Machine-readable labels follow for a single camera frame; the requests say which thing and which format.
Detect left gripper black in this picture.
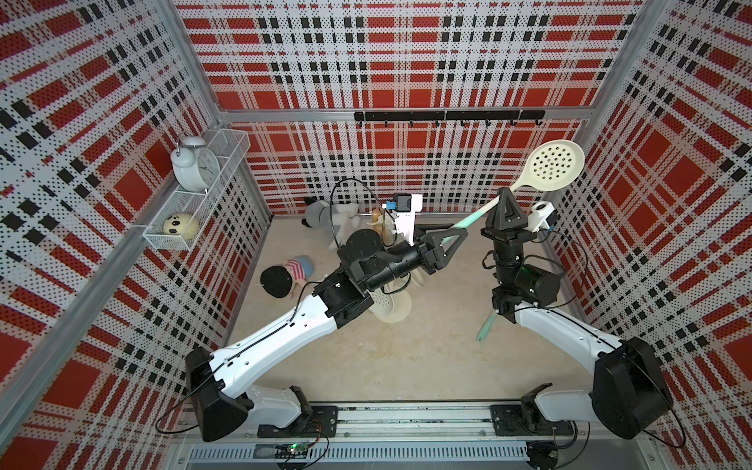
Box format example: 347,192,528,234
363,223,466,293

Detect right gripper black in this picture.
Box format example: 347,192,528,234
481,191,540,292

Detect cream skimmer green handle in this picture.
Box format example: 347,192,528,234
452,139,585,228
476,311,497,343

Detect cream utensil rack stand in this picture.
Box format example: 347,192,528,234
368,213,412,323

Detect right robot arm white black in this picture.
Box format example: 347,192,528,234
481,188,674,440

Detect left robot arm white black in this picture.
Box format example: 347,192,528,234
185,228,467,442

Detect grey white plush toy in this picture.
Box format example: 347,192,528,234
302,196,360,250

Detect small doll black hat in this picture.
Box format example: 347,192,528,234
260,256,315,299

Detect white alarm clock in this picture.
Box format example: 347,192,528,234
170,136,221,193

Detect cream round face ball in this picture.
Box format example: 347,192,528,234
163,213,200,240

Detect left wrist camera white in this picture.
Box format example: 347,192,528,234
382,193,423,245

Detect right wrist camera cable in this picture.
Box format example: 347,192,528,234
516,225,589,313

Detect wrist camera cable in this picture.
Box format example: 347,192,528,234
327,177,389,248
516,225,589,313

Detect black wall hook rail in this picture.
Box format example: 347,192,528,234
354,110,546,125

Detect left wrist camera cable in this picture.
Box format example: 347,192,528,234
327,177,389,248

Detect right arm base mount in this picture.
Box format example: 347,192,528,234
490,403,576,438

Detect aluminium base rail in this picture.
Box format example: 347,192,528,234
163,401,671,469

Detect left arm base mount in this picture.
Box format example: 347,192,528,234
257,405,339,439

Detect white wire shelf basket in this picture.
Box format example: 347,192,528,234
143,128,257,252

